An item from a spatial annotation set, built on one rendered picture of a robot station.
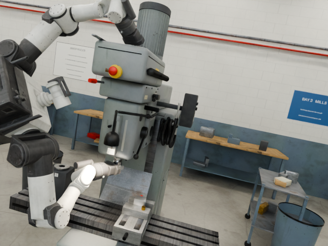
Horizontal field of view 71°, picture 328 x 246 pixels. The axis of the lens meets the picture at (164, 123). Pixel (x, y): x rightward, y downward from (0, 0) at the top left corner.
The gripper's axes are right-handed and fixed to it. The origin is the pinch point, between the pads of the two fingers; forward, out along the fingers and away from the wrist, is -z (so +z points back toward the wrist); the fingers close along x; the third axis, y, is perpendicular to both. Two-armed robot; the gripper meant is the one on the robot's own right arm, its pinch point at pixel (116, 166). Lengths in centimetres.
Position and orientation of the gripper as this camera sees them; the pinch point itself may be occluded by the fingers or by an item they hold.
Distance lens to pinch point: 139.0
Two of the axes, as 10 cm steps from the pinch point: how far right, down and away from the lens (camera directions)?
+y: -2.0, 9.7, 1.3
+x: -8.3, -2.4, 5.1
